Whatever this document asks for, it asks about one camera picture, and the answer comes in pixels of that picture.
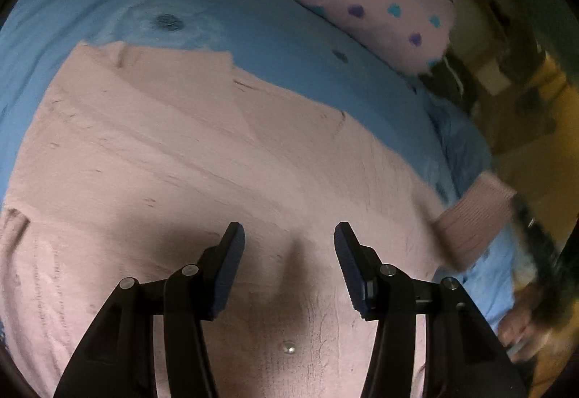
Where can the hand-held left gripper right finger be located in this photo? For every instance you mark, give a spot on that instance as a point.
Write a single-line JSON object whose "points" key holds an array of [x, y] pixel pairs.
{"points": [[347, 262]]}

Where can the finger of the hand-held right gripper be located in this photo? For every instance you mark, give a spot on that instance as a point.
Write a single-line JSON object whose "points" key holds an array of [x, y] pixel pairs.
{"points": [[531, 221]]}

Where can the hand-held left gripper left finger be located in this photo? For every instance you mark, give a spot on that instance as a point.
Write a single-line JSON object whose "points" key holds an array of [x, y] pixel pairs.
{"points": [[231, 262]]}

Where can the pink knitted sweater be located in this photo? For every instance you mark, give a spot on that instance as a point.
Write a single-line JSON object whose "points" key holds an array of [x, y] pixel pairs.
{"points": [[181, 153]]}

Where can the person's right hand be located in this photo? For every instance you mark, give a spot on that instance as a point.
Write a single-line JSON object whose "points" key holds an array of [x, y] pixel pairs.
{"points": [[520, 330]]}

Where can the dark chair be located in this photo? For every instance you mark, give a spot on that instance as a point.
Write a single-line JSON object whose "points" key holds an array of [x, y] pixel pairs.
{"points": [[524, 63]]}

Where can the dark cloth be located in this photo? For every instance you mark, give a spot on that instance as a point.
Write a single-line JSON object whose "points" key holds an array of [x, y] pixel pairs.
{"points": [[450, 83]]}

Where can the blue dandelion print bed sheet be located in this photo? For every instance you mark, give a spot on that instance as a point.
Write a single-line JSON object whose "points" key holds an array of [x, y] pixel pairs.
{"points": [[316, 63]]}

